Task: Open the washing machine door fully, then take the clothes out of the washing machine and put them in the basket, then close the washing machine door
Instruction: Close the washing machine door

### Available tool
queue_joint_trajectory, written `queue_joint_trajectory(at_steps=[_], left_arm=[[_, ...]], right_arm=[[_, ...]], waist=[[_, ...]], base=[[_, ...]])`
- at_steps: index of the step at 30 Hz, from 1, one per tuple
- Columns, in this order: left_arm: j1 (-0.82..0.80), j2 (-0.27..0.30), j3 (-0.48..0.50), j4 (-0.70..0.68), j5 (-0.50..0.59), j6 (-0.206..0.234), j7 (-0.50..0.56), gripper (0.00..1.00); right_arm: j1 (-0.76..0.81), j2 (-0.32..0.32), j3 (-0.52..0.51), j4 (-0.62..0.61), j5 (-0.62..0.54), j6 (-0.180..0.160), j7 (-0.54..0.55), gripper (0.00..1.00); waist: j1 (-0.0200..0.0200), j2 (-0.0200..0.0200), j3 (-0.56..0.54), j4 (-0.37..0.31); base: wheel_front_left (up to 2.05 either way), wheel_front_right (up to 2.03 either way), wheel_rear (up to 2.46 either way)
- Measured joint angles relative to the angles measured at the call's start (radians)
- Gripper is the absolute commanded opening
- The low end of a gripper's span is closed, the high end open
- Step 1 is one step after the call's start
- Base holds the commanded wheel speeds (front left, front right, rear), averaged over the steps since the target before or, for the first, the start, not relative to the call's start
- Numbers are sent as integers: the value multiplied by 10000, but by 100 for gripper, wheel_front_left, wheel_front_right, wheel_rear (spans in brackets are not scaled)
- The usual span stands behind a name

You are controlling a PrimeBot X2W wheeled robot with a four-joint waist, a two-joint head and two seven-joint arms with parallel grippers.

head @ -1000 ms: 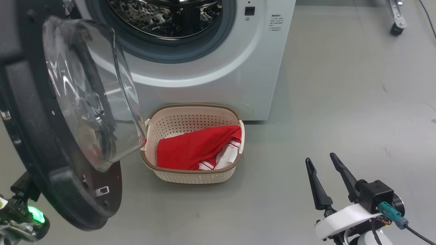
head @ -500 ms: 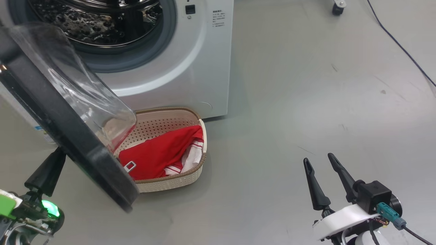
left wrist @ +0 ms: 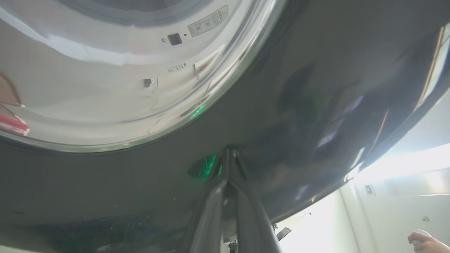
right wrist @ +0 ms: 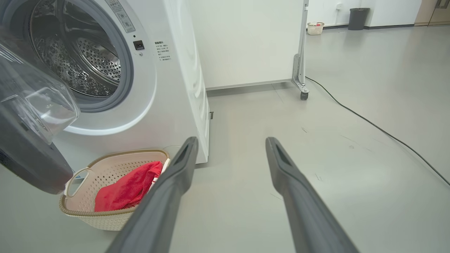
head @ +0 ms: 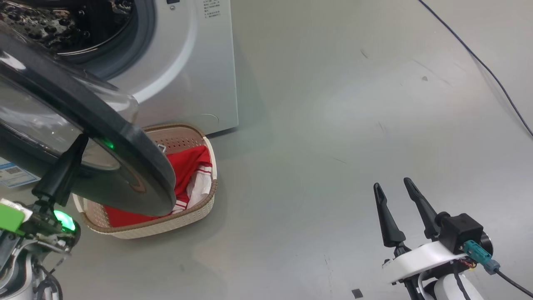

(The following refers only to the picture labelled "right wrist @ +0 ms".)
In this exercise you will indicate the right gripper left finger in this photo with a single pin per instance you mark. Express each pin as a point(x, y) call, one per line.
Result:
point(161, 203)

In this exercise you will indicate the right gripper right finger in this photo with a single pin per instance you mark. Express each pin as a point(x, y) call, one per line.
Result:
point(302, 203)

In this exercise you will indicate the red garment striped ribbing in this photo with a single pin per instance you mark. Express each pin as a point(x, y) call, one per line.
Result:
point(123, 191)

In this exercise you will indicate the dark washing machine door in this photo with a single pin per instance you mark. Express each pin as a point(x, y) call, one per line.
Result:
point(31, 154)

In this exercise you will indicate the cream perforated laundry basket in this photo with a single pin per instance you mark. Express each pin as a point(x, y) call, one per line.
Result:
point(88, 186)

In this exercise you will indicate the white front-load washing machine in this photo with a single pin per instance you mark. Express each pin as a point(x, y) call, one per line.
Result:
point(168, 88)

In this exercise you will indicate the small cream basket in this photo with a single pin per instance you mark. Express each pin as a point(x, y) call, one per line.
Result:
point(315, 29)

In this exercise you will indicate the beige wooden door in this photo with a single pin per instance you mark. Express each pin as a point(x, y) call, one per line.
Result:
point(432, 12)

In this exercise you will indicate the white partition with grey foot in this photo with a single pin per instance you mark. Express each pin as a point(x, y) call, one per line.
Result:
point(246, 42)

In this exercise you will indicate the black trash bin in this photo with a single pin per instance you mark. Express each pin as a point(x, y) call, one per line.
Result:
point(358, 19)

